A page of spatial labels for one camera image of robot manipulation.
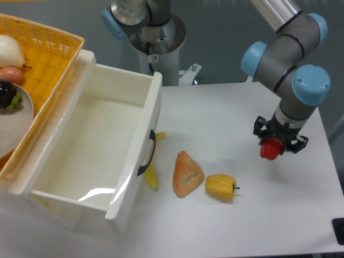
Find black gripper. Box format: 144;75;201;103
253;114;309;155

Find red bell pepper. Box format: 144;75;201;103
260;138;283;161

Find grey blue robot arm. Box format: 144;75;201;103
102;1;331;160

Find yellow bell pepper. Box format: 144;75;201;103
205;174;240;202

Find white upper drawer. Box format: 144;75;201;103
29;63;163;221

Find white drawer cabinet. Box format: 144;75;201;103
0;49;135;233

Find triangular bread pastry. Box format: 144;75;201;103
173;150;204;198

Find black corner object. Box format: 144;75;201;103
332;218;344;246

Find yellow banana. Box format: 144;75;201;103
144;132;166;191

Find yellow woven basket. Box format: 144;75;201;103
1;14;84;179

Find white plate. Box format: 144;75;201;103
1;84;34;158

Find dark grapes bunch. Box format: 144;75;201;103
1;80;23;111

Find white onion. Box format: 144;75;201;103
1;34;31;69

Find black drawer handle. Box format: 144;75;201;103
137;129;156;176

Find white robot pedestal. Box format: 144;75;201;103
129;15;202;86

